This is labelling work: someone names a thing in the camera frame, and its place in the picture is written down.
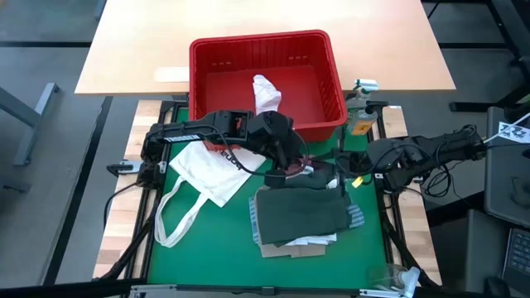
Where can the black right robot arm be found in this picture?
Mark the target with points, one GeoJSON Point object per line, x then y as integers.
{"type": "Point", "coordinates": [439, 145]}

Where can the dark keyboard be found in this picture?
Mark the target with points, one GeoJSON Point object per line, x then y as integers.
{"type": "Point", "coordinates": [517, 256]}

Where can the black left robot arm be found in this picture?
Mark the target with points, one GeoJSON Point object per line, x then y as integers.
{"type": "Point", "coordinates": [186, 132]}

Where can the black desk leg frame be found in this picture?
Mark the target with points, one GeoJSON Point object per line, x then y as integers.
{"type": "Point", "coordinates": [472, 106]}

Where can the white printed paper tag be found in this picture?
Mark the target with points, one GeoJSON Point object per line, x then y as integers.
{"type": "Point", "coordinates": [513, 132]}

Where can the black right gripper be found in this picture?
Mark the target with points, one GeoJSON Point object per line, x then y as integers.
{"type": "Point", "coordinates": [381, 157]}

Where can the red plastic laundry bin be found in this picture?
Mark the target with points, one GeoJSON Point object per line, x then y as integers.
{"type": "Point", "coordinates": [323, 83]}

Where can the black aluminium table frame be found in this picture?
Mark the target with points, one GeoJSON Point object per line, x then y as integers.
{"type": "Point", "coordinates": [123, 254]}

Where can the small white cloth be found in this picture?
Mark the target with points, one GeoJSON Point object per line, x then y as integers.
{"type": "Point", "coordinates": [266, 93]}

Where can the white printed tote bag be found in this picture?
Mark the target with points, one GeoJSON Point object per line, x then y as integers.
{"type": "Point", "coordinates": [207, 174]}

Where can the dark green garment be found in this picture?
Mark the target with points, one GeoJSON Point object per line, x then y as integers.
{"type": "Point", "coordinates": [298, 211]}

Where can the grey metal table leg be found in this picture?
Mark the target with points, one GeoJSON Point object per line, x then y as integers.
{"type": "Point", "coordinates": [29, 111]}

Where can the light wooden desk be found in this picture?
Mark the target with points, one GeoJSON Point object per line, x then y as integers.
{"type": "Point", "coordinates": [145, 41]}

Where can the green table mat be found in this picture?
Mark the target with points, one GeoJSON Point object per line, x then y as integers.
{"type": "Point", "coordinates": [227, 269]}

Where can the silver aluminium rail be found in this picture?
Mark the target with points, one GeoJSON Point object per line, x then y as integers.
{"type": "Point", "coordinates": [157, 286]}

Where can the beige trousers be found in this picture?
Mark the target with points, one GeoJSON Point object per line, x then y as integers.
{"type": "Point", "coordinates": [290, 250]}

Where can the blue striped garment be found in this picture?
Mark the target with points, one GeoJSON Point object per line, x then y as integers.
{"type": "Point", "coordinates": [356, 217]}

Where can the grey side table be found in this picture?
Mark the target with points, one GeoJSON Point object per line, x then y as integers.
{"type": "Point", "coordinates": [505, 186]}

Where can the black table-level camera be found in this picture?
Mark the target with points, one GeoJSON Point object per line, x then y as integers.
{"type": "Point", "coordinates": [268, 292]}

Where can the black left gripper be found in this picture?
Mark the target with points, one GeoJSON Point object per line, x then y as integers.
{"type": "Point", "coordinates": [277, 136]}

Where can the orange soap pump bottle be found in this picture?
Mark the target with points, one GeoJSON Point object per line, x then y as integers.
{"type": "Point", "coordinates": [361, 122]}

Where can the large white shirt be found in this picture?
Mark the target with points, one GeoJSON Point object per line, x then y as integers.
{"type": "Point", "coordinates": [314, 240]}

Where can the green spray bottle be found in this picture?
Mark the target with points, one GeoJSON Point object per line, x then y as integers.
{"type": "Point", "coordinates": [363, 87]}

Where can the white paper label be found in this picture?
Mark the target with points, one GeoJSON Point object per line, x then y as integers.
{"type": "Point", "coordinates": [172, 74]}

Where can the maroon cloth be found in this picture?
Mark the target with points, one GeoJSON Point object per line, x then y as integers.
{"type": "Point", "coordinates": [298, 167]}

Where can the clear plastic spray bottle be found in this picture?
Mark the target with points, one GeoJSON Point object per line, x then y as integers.
{"type": "Point", "coordinates": [389, 277]}

